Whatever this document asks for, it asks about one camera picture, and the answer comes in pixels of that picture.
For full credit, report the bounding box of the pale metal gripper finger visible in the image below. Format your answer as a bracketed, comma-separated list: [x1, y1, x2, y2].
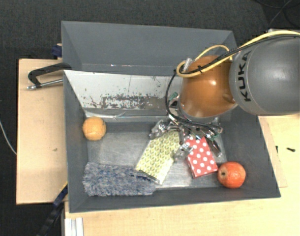
[174, 142, 193, 161]
[149, 119, 171, 139]

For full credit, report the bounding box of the red white-dotted box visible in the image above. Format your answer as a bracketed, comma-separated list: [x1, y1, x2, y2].
[184, 136, 219, 179]

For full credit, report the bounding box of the yellow-green patterned box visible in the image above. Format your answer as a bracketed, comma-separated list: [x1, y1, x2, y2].
[135, 130, 182, 185]

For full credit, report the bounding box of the orange fruit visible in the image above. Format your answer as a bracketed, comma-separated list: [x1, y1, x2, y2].
[216, 161, 247, 189]

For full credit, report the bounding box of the yellow-orange ball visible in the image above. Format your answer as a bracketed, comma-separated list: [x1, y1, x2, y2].
[82, 116, 107, 142]

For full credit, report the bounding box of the blue-grey fluffy cloth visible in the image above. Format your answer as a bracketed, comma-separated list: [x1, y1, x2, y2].
[82, 162, 157, 197]

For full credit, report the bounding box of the grey metal bin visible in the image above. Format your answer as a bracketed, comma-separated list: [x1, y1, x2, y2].
[60, 20, 281, 213]

